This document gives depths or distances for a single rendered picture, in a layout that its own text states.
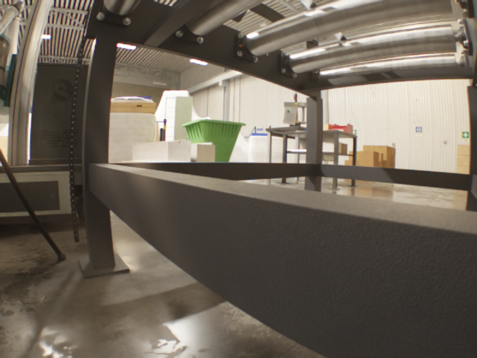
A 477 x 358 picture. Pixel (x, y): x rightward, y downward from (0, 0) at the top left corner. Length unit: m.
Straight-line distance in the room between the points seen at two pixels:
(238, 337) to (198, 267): 0.36
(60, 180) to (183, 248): 1.11
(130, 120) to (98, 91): 3.45
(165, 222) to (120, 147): 4.02
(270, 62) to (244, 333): 1.13
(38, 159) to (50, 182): 0.15
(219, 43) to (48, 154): 0.96
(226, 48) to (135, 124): 3.27
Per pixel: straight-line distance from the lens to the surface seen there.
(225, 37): 1.12
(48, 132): 1.36
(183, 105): 4.79
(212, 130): 3.54
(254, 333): 0.56
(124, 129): 4.22
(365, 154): 6.49
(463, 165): 7.97
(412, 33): 1.09
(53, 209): 1.30
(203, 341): 0.53
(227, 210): 0.15
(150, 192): 0.26
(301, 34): 0.95
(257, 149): 7.75
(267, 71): 1.25
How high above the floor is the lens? 0.36
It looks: 5 degrees down
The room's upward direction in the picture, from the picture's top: 1 degrees clockwise
